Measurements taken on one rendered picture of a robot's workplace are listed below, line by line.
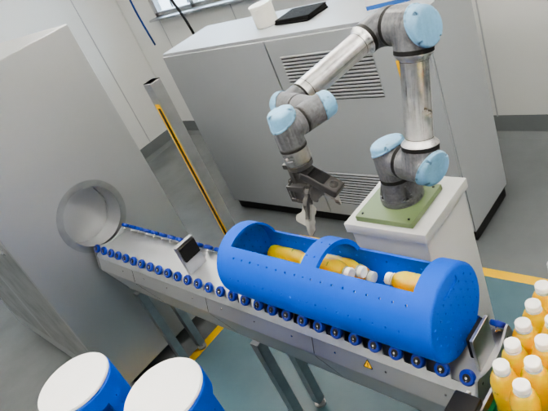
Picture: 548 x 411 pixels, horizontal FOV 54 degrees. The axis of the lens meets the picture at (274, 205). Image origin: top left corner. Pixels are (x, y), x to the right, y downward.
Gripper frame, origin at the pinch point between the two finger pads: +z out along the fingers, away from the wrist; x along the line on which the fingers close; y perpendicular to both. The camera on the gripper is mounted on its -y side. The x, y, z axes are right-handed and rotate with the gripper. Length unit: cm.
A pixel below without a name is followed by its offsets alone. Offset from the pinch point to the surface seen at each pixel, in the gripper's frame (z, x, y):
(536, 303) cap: 30, -12, -48
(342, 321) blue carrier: 30.3, 10.2, -0.5
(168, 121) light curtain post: -13, -36, 111
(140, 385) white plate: 36, 54, 57
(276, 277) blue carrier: 22.0, 7.0, 25.8
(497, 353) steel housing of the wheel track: 46, -5, -38
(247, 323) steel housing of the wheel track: 54, 8, 56
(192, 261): 42, -6, 98
